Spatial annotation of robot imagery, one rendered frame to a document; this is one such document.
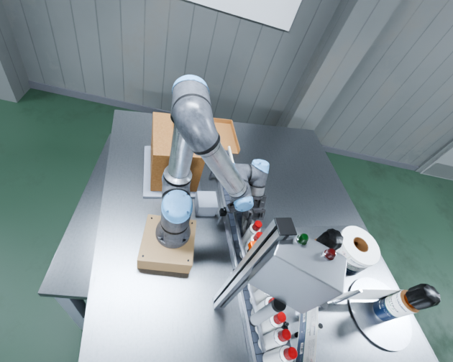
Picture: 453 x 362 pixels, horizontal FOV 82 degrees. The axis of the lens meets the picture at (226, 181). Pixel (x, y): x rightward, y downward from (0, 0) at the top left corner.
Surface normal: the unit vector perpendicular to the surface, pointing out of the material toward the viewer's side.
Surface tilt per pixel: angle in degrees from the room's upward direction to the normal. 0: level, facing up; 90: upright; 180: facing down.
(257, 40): 90
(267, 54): 90
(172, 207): 5
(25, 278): 0
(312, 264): 0
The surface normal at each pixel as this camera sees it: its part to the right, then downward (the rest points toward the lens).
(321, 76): -0.01, 0.77
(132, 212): 0.25, -0.61
